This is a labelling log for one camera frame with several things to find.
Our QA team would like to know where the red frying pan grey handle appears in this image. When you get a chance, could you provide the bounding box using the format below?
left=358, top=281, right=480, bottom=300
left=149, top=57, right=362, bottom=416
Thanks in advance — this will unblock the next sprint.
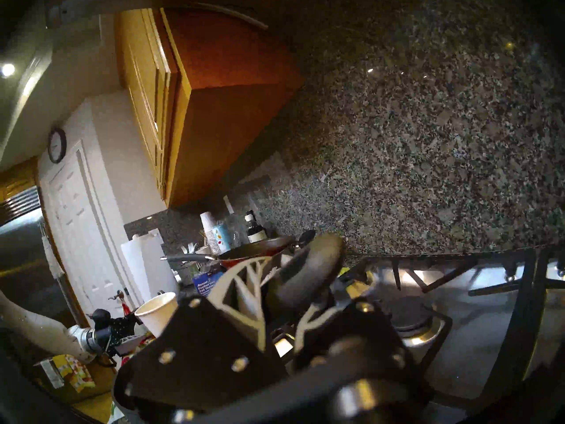
left=161, top=235, right=297, bottom=270

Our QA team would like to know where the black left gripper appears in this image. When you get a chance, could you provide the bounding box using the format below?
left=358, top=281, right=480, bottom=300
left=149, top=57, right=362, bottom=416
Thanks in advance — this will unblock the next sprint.
left=87, top=308, right=147, bottom=358

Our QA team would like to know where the blue foil sheet box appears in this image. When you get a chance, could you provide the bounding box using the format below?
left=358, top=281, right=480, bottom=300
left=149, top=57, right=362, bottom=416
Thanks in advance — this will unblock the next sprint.
left=192, top=271, right=224, bottom=296

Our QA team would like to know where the leaf print paper cup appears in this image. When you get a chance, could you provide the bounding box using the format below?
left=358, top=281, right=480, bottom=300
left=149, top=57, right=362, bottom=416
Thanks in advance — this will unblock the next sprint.
left=213, top=223, right=232, bottom=253

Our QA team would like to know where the stainless steel gas cooktop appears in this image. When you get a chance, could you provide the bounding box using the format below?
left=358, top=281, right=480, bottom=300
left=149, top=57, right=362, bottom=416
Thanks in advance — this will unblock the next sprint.
left=265, top=246, right=565, bottom=424

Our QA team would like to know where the dark bottle white cap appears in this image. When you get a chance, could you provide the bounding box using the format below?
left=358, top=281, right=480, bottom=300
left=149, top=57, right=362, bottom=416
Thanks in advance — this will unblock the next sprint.
left=245, top=210, right=268, bottom=244

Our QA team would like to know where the stainless steel refrigerator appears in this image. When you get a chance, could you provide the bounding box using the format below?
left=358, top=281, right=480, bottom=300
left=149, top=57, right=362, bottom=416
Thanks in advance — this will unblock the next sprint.
left=0, top=187, right=76, bottom=327

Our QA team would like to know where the white paper cup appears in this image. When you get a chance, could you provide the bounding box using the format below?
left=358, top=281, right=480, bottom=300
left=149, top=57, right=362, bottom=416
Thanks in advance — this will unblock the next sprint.
left=135, top=292, right=178, bottom=338

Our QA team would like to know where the white panel door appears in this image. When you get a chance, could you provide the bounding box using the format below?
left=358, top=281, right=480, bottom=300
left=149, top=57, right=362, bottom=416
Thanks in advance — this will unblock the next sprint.
left=38, top=140, right=146, bottom=324

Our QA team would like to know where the stack of white paper cups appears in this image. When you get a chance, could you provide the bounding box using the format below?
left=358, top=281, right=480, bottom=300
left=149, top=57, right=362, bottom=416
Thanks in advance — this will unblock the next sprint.
left=200, top=212, right=221, bottom=254

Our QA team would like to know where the wooden wall cabinet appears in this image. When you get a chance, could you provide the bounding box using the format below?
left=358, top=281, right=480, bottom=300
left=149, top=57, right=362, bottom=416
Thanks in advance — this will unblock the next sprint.
left=116, top=8, right=306, bottom=208

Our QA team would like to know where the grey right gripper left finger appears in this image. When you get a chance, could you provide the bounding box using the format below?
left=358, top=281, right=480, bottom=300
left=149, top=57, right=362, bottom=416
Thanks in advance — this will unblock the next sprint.
left=114, top=255, right=287, bottom=413

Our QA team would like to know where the round wall clock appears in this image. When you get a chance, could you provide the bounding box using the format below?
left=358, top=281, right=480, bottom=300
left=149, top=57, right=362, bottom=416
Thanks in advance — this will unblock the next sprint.
left=48, top=128, right=68, bottom=164

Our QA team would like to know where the metal serving spoon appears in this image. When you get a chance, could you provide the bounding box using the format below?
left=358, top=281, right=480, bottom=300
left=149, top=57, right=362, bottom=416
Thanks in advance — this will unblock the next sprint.
left=264, top=233, right=347, bottom=315

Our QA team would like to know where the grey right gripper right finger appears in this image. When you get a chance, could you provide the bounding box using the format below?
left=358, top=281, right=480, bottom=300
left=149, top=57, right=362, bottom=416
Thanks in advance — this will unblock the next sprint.
left=291, top=297, right=435, bottom=410

